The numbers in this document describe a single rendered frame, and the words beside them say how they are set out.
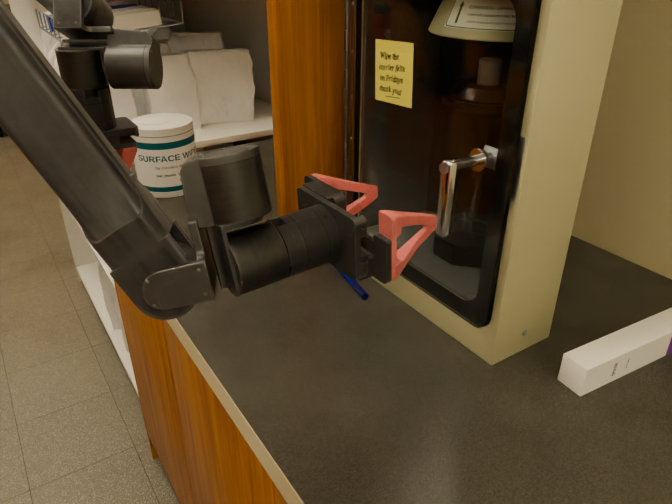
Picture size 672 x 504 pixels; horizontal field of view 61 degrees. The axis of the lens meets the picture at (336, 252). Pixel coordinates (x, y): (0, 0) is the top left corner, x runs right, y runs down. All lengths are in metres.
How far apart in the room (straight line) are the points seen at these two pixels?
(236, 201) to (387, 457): 0.31
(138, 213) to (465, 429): 0.41
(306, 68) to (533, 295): 0.45
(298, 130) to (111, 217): 0.45
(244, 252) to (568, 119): 0.37
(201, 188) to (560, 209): 0.42
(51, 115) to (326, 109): 0.49
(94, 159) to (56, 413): 1.79
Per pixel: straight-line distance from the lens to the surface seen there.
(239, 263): 0.49
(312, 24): 0.86
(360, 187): 0.62
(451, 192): 0.63
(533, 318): 0.77
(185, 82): 1.76
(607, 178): 1.10
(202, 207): 0.49
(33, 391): 2.36
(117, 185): 0.49
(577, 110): 0.67
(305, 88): 0.87
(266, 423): 0.66
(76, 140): 0.49
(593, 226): 1.14
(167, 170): 1.23
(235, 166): 0.47
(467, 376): 0.73
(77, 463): 2.03
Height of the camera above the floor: 1.41
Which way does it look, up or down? 28 degrees down
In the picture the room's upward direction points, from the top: straight up
